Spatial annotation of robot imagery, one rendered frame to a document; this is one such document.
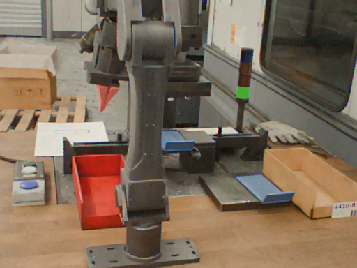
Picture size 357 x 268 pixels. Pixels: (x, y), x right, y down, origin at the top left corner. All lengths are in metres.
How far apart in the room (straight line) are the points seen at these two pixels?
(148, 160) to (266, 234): 0.33
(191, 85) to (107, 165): 0.28
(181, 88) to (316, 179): 0.42
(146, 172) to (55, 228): 0.26
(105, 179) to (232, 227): 0.35
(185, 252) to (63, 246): 0.22
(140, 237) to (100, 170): 0.39
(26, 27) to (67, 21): 0.84
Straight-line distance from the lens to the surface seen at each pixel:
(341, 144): 1.63
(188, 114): 4.43
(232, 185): 1.14
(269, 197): 1.06
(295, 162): 1.31
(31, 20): 10.36
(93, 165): 1.17
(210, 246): 0.93
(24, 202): 1.07
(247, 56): 1.39
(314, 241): 1.00
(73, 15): 10.36
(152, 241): 0.84
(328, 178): 1.22
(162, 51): 0.75
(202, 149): 1.22
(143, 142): 0.78
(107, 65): 1.01
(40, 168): 1.17
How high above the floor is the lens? 1.38
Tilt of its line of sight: 18 degrees down
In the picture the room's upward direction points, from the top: 4 degrees clockwise
